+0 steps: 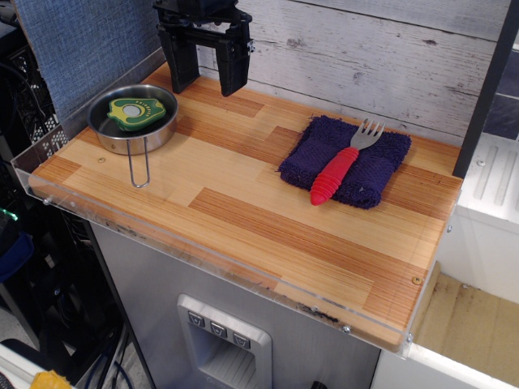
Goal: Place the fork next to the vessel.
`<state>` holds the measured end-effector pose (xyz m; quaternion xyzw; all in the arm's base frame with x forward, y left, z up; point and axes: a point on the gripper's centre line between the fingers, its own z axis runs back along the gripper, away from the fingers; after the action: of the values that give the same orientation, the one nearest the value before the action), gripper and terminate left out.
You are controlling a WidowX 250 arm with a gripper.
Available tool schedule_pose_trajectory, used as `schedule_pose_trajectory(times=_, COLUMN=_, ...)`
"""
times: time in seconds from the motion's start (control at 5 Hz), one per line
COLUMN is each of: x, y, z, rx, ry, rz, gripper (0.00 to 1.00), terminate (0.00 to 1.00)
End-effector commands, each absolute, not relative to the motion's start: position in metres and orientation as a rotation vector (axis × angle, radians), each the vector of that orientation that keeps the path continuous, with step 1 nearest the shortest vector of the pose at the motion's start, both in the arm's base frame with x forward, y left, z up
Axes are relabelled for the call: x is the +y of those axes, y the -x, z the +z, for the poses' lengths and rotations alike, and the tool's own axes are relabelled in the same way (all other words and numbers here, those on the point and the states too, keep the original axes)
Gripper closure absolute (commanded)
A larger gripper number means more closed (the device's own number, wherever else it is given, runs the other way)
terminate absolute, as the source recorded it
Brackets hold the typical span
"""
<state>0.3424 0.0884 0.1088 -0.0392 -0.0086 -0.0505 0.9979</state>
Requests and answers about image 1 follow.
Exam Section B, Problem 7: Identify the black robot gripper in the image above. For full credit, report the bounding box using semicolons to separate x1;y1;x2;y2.
153;1;254;96

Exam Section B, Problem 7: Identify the red handled metal fork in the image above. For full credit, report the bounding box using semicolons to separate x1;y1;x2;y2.
310;119;386;206

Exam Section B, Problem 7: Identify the green yellow toy pepper slice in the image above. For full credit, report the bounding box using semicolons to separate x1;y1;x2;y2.
107;98;166;132

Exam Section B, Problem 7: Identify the blue fabric panel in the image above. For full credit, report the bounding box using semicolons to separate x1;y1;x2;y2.
14;0;165;121

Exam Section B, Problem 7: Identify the dark purple folded towel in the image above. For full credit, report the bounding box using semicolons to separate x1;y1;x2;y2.
279;115;412;209

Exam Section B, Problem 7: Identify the clear acrylic edge guard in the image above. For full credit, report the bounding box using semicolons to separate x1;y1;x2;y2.
11;45;457;361

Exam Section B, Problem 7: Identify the stainless toy fridge cabinet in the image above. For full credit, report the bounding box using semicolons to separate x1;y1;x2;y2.
93;225;380;388

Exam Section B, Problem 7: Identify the grey water dispenser panel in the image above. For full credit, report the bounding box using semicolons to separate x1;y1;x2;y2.
177;294;273;388

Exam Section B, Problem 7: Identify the white toy sink unit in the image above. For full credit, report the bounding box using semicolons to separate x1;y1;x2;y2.
372;134;518;388

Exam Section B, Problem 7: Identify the steel pan with wire handle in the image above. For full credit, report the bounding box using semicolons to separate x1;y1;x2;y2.
86;84;178;188

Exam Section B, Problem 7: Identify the black vertical post right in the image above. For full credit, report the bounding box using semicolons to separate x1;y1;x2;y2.
453;0;518;178

